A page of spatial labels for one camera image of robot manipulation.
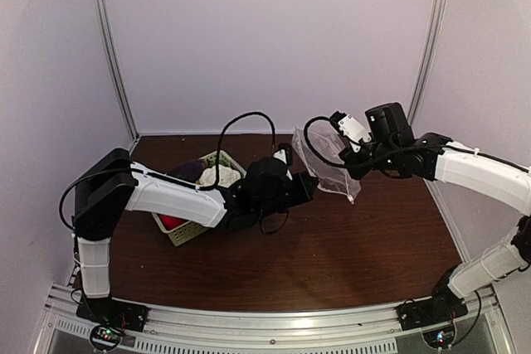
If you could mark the left aluminium corner post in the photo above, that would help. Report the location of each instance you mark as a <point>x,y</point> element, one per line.
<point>114,69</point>

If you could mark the aluminium front frame rail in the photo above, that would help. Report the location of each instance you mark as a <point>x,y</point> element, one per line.
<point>371,329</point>

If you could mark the white toy cauliflower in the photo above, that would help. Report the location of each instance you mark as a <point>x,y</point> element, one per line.
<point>224,176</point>

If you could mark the red toy strawberry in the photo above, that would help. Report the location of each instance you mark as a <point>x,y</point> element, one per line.
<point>170,222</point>

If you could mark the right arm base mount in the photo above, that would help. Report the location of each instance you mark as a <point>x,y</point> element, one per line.
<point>426,312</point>

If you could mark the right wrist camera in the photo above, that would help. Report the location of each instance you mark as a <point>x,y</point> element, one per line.
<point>351,129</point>

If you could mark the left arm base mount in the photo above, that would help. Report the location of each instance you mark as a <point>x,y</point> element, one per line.
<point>113,313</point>

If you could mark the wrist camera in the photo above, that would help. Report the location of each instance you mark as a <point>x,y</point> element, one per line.
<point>284,153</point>
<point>351,129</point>

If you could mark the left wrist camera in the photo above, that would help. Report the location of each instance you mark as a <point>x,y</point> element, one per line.
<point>284,153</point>

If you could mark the left circuit board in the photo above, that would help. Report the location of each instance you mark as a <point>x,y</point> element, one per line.
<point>104,339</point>

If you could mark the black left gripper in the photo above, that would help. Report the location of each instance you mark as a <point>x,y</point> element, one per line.
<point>305,193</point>

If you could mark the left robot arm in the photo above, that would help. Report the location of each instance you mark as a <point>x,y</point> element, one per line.
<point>116,184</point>

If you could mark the right circuit board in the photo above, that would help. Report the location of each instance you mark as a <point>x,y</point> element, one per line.
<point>439,338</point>

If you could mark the right aluminium corner post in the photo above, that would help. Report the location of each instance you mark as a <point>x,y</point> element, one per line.
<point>438,10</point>

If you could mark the circuit board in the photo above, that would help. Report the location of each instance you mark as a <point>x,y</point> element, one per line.
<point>439,338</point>
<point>104,339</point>

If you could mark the purple toy eggplant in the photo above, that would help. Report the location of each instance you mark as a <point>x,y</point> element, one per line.
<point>189,171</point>

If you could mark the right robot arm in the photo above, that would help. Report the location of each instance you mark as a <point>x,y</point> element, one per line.
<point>438,158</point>

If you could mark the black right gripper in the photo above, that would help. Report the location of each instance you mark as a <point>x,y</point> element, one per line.
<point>357,171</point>

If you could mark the aluminium corner post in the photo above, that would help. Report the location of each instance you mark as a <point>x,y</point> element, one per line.
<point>114,69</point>
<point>438,10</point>

